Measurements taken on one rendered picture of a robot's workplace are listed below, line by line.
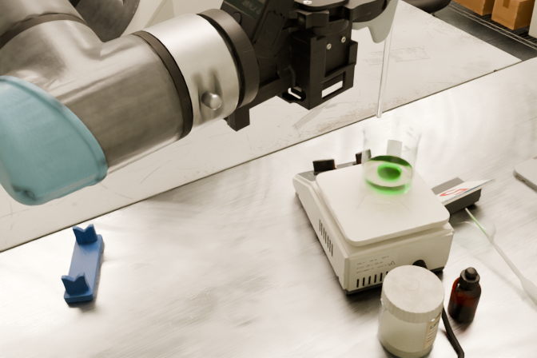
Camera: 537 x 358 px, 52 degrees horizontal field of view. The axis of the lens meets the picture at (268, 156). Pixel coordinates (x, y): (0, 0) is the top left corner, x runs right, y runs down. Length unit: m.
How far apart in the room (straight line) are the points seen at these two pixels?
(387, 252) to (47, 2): 0.42
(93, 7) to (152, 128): 0.68
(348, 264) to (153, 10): 0.55
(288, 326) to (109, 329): 0.20
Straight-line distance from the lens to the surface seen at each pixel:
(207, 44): 0.35
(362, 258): 0.60
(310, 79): 0.41
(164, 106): 0.33
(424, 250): 0.64
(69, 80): 0.32
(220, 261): 0.69
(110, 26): 1.00
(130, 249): 0.73
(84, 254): 0.73
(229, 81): 0.35
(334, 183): 0.65
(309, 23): 0.40
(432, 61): 1.11
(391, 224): 0.61
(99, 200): 0.82
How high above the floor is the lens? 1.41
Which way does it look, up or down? 38 degrees down
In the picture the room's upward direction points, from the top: 4 degrees counter-clockwise
